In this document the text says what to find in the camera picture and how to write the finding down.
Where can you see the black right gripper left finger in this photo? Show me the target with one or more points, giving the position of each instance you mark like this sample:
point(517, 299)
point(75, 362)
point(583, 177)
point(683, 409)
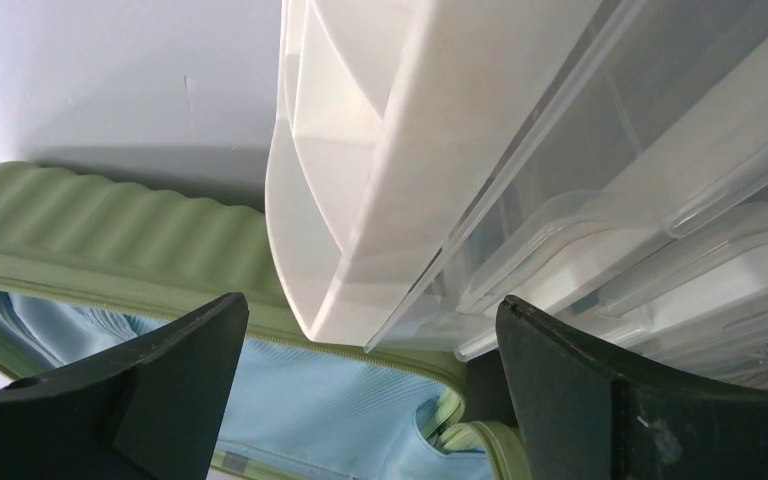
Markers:
point(149, 408)

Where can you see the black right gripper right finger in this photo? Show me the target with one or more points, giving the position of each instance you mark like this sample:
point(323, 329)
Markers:
point(589, 409)

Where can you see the green ribbed hard-shell suitcase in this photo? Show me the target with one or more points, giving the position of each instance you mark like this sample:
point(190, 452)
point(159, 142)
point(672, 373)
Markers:
point(87, 263)

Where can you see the white plastic drawer organizer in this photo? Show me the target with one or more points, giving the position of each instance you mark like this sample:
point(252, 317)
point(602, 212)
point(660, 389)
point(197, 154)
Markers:
point(604, 161)

